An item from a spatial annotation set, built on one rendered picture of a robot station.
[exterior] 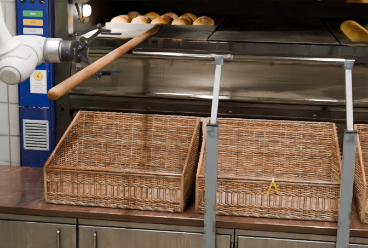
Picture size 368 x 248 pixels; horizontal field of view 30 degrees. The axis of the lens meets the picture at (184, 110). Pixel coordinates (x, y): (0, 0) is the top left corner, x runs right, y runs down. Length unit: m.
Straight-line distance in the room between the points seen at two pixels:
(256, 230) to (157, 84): 0.83
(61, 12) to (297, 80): 1.07
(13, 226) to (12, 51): 0.75
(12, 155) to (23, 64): 1.00
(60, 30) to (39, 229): 0.90
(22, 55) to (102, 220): 0.71
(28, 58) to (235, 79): 0.99
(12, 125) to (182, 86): 0.82
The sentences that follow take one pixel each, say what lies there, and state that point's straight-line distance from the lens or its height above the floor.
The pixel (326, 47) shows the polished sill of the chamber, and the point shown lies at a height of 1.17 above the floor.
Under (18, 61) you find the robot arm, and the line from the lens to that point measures 2.36.
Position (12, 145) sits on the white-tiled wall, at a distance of 3.28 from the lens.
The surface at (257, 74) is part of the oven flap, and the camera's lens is 3.00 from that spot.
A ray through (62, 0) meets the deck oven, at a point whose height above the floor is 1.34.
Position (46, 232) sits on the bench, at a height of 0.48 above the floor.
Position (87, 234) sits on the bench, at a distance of 2.70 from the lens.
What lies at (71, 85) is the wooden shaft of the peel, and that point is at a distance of 1.83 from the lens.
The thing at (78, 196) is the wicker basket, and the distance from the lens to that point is 2.71.
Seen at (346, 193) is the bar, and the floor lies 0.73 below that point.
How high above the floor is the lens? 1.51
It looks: 12 degrees down
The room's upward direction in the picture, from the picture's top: 1 degrees clockwise
